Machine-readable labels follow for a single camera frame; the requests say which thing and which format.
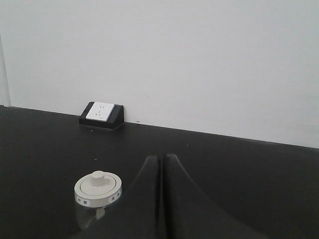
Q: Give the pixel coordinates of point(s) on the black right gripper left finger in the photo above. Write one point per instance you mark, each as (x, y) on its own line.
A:
(135, 215)

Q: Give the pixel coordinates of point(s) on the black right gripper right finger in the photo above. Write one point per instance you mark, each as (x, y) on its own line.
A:
(190, 214)

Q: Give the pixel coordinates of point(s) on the glass jar with white lid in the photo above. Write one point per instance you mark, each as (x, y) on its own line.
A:
(93, 194)

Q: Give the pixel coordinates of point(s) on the white socket in black housing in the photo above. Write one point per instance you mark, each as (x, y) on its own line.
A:
(103, 115)

